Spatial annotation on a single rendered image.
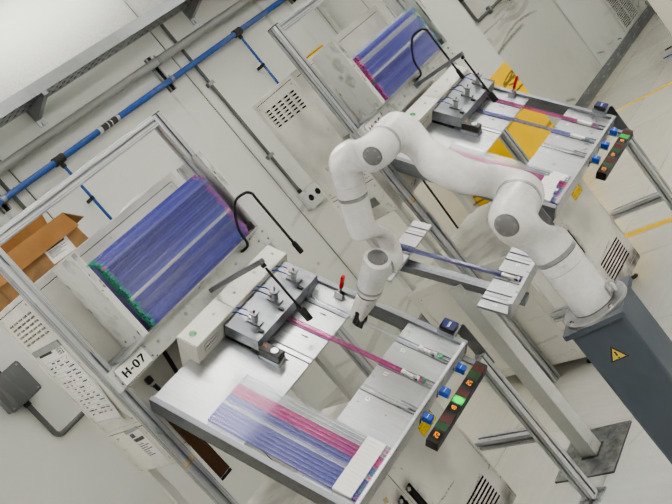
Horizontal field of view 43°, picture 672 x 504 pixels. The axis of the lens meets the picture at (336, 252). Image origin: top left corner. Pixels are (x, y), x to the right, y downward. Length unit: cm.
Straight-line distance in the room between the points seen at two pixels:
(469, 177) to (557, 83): 502
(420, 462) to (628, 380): 82
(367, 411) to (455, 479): 59
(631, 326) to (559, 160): 129
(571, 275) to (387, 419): 68
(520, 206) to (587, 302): 34
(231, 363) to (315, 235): 240
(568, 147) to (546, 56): 375
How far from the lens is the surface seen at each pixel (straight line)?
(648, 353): 240
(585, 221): 392
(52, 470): 406
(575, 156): 354
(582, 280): 233
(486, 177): 229
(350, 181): 239
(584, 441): 319
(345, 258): 506
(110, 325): 270
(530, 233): 222
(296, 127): 366
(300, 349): 269
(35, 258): 294
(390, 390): 259
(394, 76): 361
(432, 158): 226
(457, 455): 304
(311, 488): 239
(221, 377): 264
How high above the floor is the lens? 168
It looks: 10 degrees down
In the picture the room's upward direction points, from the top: 40 degrees counter-clockwise
